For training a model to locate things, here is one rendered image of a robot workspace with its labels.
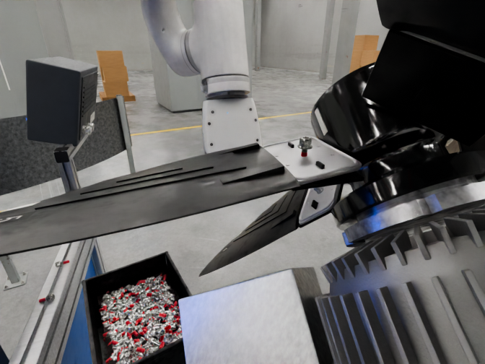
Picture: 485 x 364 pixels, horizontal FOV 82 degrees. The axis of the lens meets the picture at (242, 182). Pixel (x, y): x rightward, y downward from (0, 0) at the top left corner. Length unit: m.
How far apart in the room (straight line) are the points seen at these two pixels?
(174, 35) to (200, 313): 0.44
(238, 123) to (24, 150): 1.61
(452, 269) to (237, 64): 0.40
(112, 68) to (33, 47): 2.50
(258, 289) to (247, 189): 0.14
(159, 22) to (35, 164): 1.58
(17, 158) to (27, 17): 4.39
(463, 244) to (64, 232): 0.23
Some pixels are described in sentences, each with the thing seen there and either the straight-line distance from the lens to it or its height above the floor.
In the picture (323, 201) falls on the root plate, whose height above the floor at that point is 1.11.
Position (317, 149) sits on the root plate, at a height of 1.19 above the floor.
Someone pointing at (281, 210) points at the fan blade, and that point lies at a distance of 0.42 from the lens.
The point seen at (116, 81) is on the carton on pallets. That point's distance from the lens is 8.29.
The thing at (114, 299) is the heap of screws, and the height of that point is 0.84.
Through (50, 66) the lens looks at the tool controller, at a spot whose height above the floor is 1.24.
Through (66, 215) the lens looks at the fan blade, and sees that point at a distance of 0.21.
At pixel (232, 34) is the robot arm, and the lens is 0.51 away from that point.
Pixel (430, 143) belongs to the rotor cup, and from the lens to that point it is 0.29.
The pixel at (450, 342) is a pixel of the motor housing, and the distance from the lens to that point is 0.21.
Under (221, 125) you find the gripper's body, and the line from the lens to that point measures 0.49.
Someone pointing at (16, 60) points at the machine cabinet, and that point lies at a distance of 6.21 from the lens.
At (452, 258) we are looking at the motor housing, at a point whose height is 1.16.
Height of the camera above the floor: 1.28
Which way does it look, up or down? 25 degrees down
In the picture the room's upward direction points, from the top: straight up
